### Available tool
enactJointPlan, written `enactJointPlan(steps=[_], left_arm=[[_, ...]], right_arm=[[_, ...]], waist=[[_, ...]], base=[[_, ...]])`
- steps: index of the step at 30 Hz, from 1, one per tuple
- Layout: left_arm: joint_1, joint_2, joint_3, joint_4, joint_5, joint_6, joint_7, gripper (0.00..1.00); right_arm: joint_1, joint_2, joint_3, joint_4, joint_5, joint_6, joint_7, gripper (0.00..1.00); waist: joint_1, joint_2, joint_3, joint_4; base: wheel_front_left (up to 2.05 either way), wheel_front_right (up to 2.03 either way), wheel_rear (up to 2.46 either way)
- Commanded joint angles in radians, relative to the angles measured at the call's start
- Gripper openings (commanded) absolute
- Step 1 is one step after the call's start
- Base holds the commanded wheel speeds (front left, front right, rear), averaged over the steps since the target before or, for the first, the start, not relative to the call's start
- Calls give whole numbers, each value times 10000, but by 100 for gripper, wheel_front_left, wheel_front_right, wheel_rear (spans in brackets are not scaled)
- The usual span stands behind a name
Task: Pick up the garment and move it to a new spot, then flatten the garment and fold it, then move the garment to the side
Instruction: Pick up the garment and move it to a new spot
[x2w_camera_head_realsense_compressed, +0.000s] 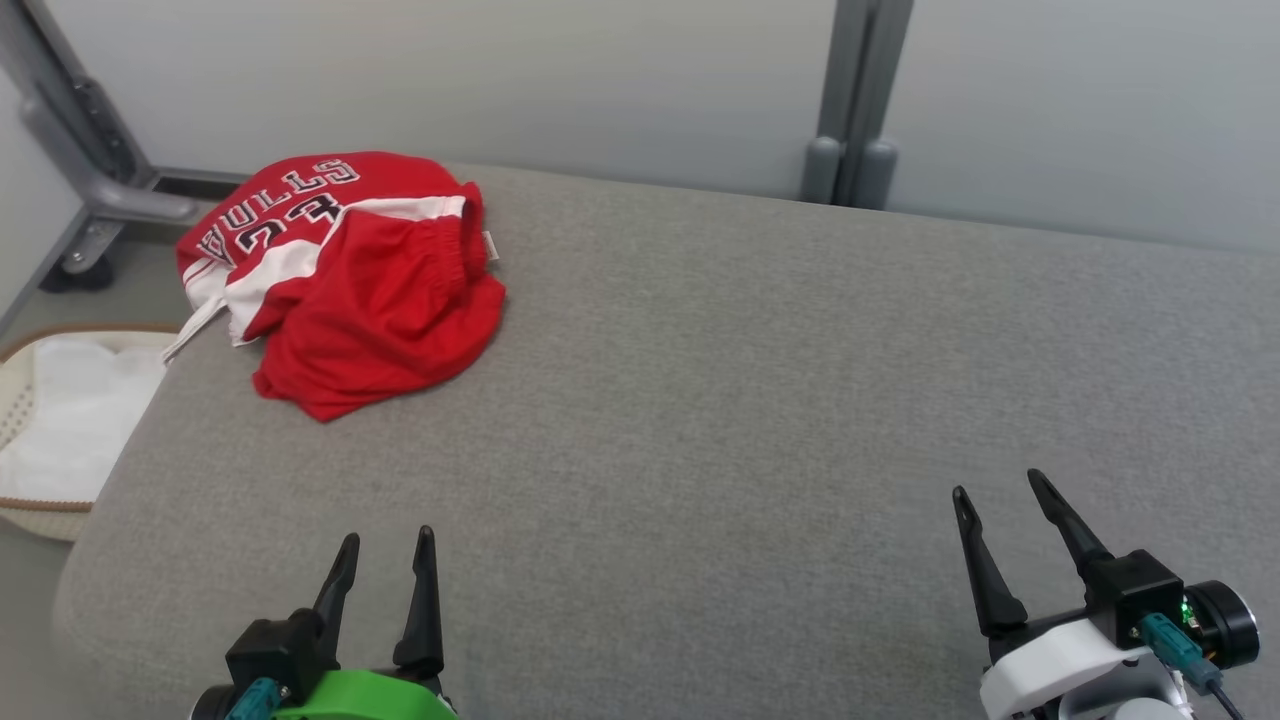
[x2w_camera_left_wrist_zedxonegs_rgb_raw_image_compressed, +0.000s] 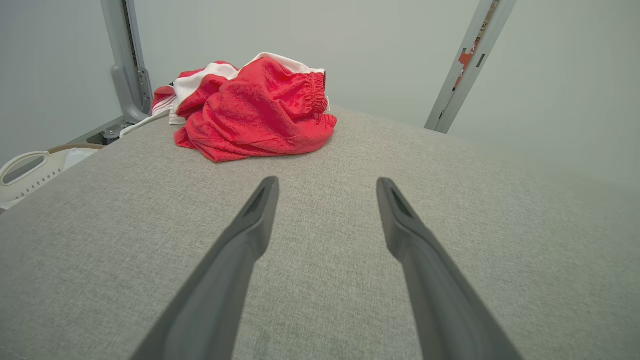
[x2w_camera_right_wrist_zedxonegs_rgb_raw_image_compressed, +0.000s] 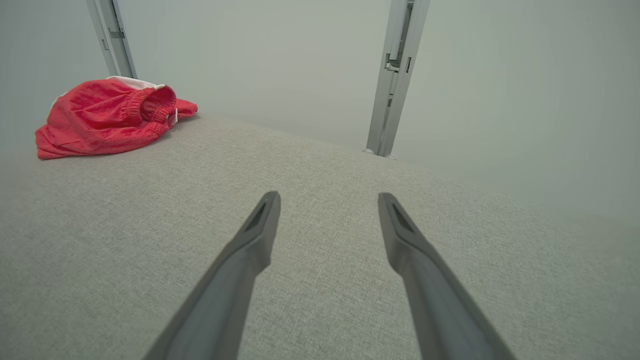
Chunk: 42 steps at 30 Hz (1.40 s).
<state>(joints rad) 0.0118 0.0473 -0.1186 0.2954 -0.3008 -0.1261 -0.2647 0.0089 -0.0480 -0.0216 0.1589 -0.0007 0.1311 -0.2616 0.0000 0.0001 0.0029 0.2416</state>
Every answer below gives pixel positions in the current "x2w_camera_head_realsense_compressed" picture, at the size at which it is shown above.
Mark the grey partition post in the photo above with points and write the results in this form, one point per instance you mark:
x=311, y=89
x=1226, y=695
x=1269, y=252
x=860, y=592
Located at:
x=850, y=100

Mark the grey metal frame leg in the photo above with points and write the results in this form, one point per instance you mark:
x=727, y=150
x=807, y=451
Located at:
x=110, y=195

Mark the beige lattice laundry basket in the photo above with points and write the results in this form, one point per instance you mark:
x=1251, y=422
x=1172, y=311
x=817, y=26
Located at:
x=15, y=400

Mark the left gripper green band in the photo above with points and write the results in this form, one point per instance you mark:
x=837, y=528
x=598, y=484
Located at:
x=360, y=695

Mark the red shorts with white stripe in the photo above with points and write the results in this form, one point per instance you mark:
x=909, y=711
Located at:
x=380, y=320

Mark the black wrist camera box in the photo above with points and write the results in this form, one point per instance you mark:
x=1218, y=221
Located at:
x=265, y=650
x=1135, y=590

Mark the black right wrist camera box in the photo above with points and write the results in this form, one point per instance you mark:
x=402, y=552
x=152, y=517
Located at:
x=1135, y=590

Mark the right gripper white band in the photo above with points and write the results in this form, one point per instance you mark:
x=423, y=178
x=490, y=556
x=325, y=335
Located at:
x=1050, y=670

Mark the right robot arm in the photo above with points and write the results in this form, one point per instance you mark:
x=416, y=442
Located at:
x=1130, y=708

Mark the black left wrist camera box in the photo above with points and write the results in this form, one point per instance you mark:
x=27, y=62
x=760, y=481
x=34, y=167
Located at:
x=265, y=650

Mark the red Bulls 23 jersey shirt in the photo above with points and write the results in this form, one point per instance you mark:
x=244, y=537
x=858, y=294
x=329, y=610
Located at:
x=400, y=175

